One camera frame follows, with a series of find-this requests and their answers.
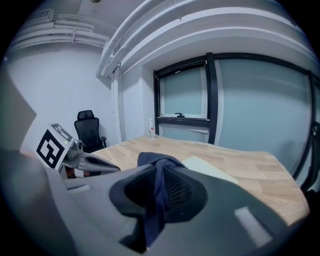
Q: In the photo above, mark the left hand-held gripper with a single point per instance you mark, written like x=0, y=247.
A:
x=51, y=147

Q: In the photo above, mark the clear plastic water bottle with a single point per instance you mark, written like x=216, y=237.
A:
x=151, y=131

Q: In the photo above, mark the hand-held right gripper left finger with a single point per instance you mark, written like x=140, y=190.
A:
x=75, y=212

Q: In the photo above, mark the pale green board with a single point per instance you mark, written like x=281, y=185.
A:
x=210, y=168

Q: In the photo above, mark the white wall pipe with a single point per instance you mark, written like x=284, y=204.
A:
x=116, y=105

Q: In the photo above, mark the white ceiling pipe bundle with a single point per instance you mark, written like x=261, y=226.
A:
x=70, y=32

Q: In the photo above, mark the dark blue cloth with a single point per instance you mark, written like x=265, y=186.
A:
x=160, y=200

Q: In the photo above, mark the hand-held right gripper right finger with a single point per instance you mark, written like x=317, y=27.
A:
x=212, y=220

